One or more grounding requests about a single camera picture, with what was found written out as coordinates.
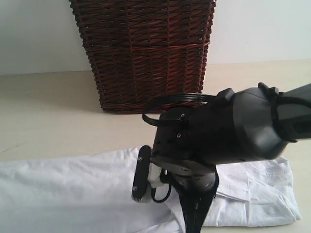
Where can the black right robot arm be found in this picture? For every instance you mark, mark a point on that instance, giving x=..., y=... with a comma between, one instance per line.
x=204, y=131

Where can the white t-shirt red lettering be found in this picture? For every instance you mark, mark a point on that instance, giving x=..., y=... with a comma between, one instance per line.
x=92, y=194

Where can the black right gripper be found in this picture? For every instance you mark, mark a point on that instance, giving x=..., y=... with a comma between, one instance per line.
x=194, y=182

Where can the dark brown wicker basket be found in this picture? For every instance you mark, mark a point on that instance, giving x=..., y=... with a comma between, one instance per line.
x=141, y=49

